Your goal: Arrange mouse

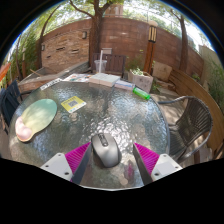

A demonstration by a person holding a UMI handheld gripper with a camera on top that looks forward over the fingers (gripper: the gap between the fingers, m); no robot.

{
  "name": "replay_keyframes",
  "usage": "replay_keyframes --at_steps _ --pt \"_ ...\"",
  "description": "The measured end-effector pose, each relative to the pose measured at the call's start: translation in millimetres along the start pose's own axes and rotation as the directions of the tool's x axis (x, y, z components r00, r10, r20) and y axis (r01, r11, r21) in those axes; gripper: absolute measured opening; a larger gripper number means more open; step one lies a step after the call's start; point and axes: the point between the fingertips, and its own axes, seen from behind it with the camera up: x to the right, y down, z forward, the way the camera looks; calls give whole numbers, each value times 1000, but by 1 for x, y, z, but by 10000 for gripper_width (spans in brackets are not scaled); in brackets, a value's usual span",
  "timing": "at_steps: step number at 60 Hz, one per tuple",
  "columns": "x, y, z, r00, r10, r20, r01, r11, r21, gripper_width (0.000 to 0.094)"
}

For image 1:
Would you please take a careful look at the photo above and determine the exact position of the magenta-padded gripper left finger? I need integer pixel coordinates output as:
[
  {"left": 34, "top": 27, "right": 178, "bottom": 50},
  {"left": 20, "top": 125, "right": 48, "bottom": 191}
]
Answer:
[{"left": 39, "top": 142, "right": 93, "bottom": 186}]

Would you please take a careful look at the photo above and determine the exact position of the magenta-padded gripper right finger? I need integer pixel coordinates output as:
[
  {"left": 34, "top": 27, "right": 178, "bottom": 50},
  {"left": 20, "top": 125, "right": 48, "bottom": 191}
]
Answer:
[{"left": 132, "top": 142, "right": 184, "bottom": 186}]

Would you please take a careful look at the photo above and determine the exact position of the grey computer mouse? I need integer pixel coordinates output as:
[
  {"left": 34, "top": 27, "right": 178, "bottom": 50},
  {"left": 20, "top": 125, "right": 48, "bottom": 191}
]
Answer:
[{"left": 90, "top": 132, "right": 123, "bottom": 168}]

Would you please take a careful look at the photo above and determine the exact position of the green mouse pad, pink rest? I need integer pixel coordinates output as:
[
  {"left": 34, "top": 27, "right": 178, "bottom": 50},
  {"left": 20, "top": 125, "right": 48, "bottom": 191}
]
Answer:
[{"left": 14, "top": 98, "right": 58, "bottom": 143}]

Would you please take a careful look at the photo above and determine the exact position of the dark wicker metal chair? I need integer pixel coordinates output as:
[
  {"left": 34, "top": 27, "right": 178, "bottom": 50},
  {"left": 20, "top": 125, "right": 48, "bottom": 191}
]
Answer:
[{"left": 158, "top": 95, "right": 214, "bottom": 162}]

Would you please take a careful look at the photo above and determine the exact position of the yellow square card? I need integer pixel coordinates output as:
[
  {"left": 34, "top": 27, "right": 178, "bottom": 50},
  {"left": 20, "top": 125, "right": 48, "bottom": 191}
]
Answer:
[{"left": 60, "top": 95, "right": 88, "bottom": 114}]

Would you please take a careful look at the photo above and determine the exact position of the green tube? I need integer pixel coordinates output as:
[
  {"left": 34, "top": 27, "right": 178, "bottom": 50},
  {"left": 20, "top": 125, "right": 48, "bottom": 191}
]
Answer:
[{"left": 132, "top": 86, "right": 152, "bottom": 101}]

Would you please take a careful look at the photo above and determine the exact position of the black folding chair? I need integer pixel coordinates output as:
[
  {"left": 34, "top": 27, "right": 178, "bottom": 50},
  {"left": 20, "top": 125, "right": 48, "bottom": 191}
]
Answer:
[{"left": 0, "top": 79, "right": 33, "bottom": 134}]

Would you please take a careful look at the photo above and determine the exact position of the white printed sign strip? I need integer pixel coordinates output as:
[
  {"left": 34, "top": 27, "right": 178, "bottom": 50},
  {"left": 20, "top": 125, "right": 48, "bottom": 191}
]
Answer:
[{"left": 39, "top": 77, "right": 63, "bottom": 91}]

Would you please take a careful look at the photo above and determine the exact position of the curved wooden bench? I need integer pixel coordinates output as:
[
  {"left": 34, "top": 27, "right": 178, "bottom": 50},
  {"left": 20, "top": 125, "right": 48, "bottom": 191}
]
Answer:
[{"left": 168, "top": 69, "right": 224, "bottom": 158}]

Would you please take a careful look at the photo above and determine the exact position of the pale planter box with plants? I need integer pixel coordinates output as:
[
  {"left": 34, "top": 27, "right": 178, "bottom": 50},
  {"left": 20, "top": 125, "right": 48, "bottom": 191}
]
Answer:
[{"left": 128, "top": 67, "right": 154, "bottom": 94}]

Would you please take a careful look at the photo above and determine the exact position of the raised stone basin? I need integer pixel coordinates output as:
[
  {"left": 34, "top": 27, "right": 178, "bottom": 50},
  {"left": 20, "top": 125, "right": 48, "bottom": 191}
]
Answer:
[{"left": 18, "top": 61, "right": 91, "bottom": 94}]

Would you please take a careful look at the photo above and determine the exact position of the thin light blue booklet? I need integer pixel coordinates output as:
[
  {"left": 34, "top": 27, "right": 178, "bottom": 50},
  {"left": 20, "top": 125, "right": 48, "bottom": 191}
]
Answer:
[{"left": 114, "top": 79, "right": 136, "bottom": 92}]

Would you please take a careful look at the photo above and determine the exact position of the beige stone block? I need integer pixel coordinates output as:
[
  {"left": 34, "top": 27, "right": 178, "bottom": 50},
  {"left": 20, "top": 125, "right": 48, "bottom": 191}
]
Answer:
[{"left": 152, "top": 61, "right": 173, "bottom": 83}]

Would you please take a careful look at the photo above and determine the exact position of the thick pale book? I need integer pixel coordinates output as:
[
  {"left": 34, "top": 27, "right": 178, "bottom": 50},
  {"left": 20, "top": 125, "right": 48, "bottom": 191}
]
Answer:
[{"left": 88, "top": 72, "right": 122, "bottom": 88}]

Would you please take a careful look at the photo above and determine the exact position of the clear plastic cup with straw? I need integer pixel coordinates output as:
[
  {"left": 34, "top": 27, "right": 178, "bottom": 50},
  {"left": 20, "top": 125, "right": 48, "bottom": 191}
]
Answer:
[{"left": 93, "top": 49, "right": 108, "bottom": 74}]

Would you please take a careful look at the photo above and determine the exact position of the dark wooden slatted chair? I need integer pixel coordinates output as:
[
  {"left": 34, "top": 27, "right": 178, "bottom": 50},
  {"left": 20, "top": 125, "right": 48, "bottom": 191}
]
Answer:
[{"left": 91, "top": 52, "right": 127, "bottom": 78}]

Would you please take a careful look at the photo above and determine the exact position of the thin leaning tree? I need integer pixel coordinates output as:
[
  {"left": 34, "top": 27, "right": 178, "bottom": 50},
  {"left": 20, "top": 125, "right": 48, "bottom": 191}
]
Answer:
[{"left": 34, "top": 4, "right": 64, "bottom": 69}]

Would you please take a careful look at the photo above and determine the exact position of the slim straight tree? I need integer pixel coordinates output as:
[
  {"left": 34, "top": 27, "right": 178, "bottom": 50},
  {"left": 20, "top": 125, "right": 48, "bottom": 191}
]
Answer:
[{"left": 169, "top": 9, "right": 190, "bottom": 73}]

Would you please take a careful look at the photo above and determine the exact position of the large forked tree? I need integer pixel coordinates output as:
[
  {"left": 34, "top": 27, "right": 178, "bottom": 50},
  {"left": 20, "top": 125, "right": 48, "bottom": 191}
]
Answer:
[{"left": 68, "top": 0, "right": 116, "bottom": 69}]

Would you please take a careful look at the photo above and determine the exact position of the wooden garden lamp post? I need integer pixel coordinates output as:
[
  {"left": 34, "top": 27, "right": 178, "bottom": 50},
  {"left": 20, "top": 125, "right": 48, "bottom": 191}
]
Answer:
[{"left": 143, "top": 20, "right": 159, "bottom": 75}]

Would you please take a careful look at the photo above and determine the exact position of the grey wall utility box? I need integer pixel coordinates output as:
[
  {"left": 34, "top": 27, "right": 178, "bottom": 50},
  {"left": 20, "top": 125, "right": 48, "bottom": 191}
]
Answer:
[{"left": 100, "top": 47, "right": 114, "bottom": 56}]

